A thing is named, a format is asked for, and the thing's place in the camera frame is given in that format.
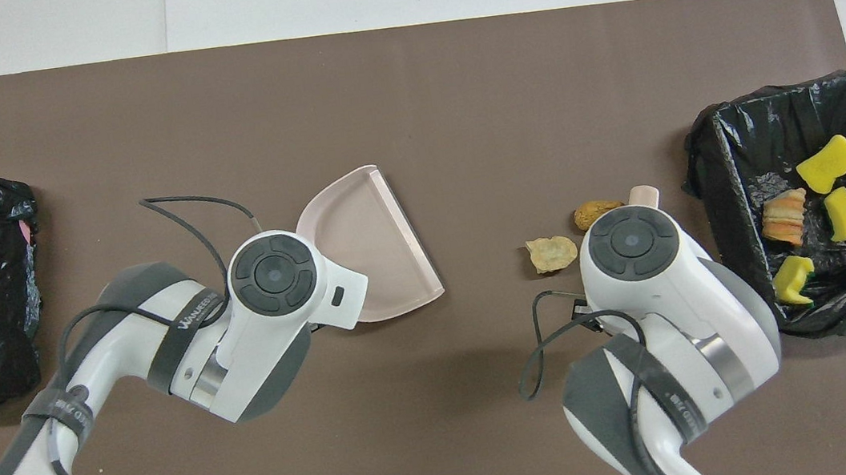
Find open bin with black liner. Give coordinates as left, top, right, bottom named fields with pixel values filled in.
left=670, top=69, right=846, bottom=359

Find pink plastic dustpan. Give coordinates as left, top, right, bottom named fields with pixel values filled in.
left=289, top=158, right=449, bottom=332

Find green and yellow sponge piece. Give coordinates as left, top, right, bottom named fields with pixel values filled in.
left=769, top=252, right=821, bottom=308

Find pink hand brush black bristles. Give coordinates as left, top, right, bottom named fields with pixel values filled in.
left=626, top=183, right=661, bottom=210

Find pale cracker piece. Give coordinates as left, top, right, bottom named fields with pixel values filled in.
left=525, top=232, right=581, bottom=277

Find large yellow sponge piece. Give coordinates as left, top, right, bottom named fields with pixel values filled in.
left=792, top=133, right=846, bottom=198

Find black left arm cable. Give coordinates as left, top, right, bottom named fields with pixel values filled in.
left=19, top=184, right=293, bottom=475

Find brown paper table mat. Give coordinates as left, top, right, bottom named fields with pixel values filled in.
left=0, top=0, right=846, bottom=475

